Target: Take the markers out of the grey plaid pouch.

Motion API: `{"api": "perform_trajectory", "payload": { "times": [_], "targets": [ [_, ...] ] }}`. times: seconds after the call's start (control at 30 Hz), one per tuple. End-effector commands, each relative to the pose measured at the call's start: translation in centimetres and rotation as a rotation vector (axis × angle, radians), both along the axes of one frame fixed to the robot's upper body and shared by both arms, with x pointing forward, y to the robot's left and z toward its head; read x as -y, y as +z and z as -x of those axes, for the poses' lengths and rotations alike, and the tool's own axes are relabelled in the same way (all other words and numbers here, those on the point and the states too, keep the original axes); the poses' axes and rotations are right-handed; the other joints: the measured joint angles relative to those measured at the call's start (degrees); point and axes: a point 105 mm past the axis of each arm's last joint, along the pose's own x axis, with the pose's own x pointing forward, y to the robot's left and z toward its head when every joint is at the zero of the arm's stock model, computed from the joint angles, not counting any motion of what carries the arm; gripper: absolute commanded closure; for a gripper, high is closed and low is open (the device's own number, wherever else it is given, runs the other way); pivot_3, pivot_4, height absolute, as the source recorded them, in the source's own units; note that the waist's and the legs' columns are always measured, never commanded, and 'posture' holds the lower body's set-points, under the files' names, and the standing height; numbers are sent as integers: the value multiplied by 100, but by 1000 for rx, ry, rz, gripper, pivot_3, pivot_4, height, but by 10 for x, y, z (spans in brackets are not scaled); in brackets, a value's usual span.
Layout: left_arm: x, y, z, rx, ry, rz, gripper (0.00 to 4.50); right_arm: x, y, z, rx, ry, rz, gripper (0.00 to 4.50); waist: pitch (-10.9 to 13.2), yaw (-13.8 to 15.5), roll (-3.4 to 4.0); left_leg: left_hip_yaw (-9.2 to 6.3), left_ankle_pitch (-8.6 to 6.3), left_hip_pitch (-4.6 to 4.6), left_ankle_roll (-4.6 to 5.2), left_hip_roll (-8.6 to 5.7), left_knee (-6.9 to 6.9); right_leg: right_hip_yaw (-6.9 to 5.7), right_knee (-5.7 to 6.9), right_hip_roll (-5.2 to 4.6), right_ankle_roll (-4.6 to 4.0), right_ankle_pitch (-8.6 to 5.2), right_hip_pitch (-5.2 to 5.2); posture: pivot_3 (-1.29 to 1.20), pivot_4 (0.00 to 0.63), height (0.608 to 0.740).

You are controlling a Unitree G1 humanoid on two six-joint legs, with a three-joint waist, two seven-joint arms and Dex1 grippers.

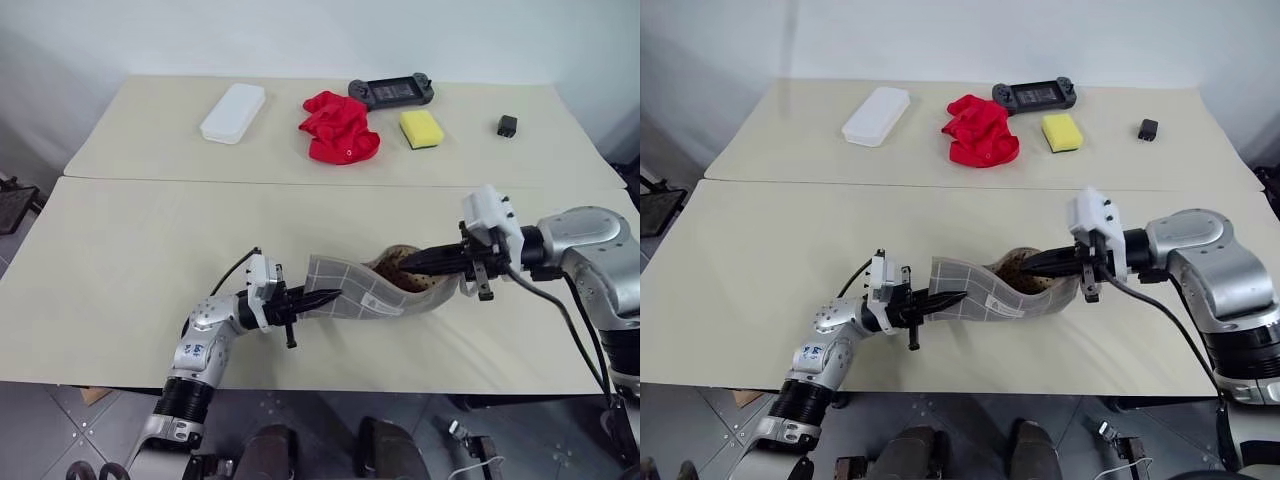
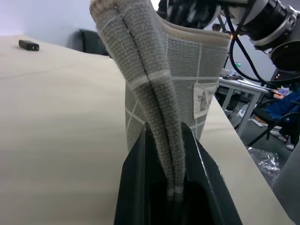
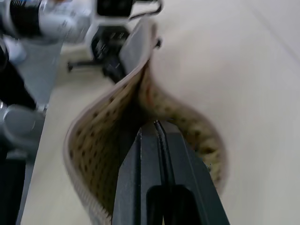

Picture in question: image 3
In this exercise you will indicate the grey plaid pouch dotted lining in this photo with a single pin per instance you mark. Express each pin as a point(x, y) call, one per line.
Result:
point(98, 140)

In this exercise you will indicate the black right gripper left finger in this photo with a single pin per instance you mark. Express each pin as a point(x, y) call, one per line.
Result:
point(131, 187)

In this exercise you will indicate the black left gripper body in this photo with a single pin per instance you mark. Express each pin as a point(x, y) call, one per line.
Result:
point(107, 47)

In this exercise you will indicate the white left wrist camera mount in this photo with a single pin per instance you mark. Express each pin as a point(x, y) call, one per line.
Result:
point(90, 35)

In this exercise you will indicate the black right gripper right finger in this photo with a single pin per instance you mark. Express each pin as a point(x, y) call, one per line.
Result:
point(187, 168)

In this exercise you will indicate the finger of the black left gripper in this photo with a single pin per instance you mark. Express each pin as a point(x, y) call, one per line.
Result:
point(136, 47)

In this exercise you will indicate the silver robot torso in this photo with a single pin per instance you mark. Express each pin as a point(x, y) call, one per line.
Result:
point(21, 126)

